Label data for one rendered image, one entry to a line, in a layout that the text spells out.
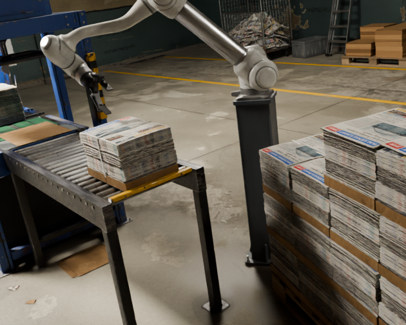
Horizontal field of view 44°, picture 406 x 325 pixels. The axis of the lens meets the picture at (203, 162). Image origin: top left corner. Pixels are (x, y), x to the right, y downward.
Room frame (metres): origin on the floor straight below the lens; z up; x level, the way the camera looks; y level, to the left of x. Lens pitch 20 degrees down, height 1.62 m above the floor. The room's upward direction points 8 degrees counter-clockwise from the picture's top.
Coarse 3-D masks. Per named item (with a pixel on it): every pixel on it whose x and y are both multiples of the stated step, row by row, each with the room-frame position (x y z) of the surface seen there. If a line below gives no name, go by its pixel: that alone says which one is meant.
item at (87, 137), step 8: (120, 120) 2.42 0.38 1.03; (128, 120) 2.40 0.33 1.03; (136, 120) 2.38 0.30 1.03; (96, 128) 2.33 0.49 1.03; (104, 128) 2.31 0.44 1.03; (112, 128) 2.29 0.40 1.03; (80, 136) 2.32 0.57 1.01; (88, 136) 2.24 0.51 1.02; (88, 144) 2.25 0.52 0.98; (88, 152) 2.28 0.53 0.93; (96, 152) 2.21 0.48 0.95; (88, 160) 2.30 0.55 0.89; (96, 160) 2.23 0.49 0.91; (96, 168) 2.24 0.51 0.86
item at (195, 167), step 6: (180, 162) 2.33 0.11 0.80; (186, 162) 2.32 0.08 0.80; (192, 168) 2.23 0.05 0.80; (198, 168) 2.22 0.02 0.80; (192, 174) 2.23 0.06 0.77; (198, 174) 2.21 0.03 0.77; (204, 174) 2.23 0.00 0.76; (180, 180) 2.32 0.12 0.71; (186, 180) 2.28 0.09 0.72; (192, 180) 2.24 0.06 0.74; (198, 180) 2.21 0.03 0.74; (204, 180) 2.23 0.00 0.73; (186, 186) 2.29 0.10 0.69; (192, 186) 2.24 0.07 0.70; (198, 186) 2.21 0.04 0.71; (204, 186) 2.23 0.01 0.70; (198, 192) 2.21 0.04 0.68
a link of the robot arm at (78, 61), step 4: (76, 56) 2.52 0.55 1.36; (76, 60) 2.51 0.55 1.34; (80, 60) 2.53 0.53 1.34; (72, 64) 2.49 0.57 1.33; (76, 64) 2.50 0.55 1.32; (80, 64) 2.52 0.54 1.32; (84, 64) 2.53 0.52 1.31; (64, 68) 2.49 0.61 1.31; (68, 68) 2.49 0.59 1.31; (72, 68) 2.50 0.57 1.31; (76, 68) 2.50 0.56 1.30; (68, 72) 2.51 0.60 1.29; (72, 72) 2.51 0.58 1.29; (72, 76) 2.52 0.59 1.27
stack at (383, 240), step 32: (288, 160) 2.09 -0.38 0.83; (320, 160) 2.03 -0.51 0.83; (288, 192) 2.04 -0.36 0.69; (320, 192) 1.79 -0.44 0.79; (288, 224) 2.06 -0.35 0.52; (352, 224) 1.61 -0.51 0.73; (384, 224) 1.44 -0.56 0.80; (288, 256) 2.10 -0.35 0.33; (320, 256) 1.81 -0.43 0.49; (352, 256) 1.60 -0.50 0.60; (384, 256) 1.44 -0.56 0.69; (288, 288) 2.11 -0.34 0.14; (320, 288) 1.84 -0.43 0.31; (352, 288) 1.62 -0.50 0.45; (384, 288) 1.44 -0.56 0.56; (320, 320) 1.84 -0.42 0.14; (352, 320) 1.61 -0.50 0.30; (384, 320) 1.44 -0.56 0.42
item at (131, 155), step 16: (144, 128) 2.21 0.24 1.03; (160, 128) 2.17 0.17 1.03; (112, 144) 2.05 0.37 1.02; (128, 144) 2.05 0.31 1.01; (144, 144) 2.10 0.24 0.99; (160, 144) 2.14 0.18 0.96; (112, 160) 2.08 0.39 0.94; (128, 160) 2.04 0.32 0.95; (144, 160) 2.08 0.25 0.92; (160, 160) 2.13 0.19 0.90; (176, 160) 2.18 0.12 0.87; (112, 176) 2.11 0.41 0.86; (128, 176) 2.03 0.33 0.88; (144, 176) 2.08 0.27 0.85
